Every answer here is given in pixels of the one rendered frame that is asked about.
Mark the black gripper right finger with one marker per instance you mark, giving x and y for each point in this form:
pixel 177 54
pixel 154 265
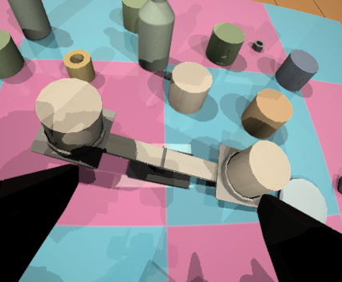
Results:
pixel 301 248

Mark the grey round dish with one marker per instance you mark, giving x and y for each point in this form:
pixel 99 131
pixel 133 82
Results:
pixel 307 198

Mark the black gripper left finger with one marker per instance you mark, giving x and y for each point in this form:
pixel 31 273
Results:
pixel 30 206

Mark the grey hex nut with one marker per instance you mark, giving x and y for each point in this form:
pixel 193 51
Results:
pixel 257 46

